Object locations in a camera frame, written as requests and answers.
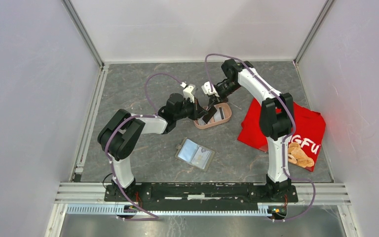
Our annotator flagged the grey credit card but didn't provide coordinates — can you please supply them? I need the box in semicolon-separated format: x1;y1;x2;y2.
214;107;227;122
197;118;207;126

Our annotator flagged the aluminium frame rail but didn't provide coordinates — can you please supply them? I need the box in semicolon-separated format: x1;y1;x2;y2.
55;183;351;217

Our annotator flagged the pink oval tray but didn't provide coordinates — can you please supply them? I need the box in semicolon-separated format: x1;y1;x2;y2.
193;103;232;130

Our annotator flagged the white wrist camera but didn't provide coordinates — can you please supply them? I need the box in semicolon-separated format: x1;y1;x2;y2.
201;81;219;97
180;82;196;103

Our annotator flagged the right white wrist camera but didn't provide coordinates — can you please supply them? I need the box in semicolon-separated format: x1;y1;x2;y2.
201;81;219;97

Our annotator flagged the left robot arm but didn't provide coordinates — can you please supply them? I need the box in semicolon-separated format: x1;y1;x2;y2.
97;93;207;201

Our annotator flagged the red printed t-shirt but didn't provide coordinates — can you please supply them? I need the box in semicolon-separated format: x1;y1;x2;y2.
237;99;326;172

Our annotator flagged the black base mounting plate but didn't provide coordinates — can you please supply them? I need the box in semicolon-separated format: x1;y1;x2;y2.
104;182;299;212

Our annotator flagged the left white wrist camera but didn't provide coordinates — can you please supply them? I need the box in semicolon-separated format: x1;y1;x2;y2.
180;82;196;103

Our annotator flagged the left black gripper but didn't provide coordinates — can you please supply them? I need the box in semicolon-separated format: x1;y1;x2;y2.
175;96;209;121

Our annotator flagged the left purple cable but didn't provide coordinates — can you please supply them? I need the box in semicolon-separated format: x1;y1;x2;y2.
104;73;185;221

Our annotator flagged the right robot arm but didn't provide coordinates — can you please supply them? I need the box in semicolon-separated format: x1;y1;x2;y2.
202;58;296;201

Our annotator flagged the grey card holder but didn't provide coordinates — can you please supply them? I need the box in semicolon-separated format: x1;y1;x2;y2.
175;138;215;171

